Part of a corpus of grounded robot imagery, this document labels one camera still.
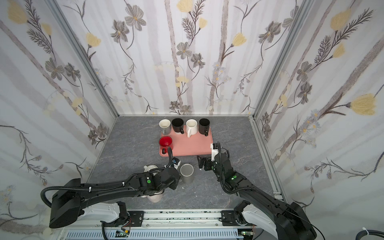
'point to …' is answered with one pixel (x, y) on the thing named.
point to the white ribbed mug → (191, 127)
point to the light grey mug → (165, 125)
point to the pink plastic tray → (197, 144)
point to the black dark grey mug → (204, 124)
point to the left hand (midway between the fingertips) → (176, 173)
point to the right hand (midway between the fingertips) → (201, 152)
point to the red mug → (165, 142)
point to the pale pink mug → (154, 198)
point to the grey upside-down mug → (187, 172)
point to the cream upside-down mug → (148, 168)
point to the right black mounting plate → (228, 218)
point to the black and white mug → (177, 125)
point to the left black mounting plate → (136, 217)
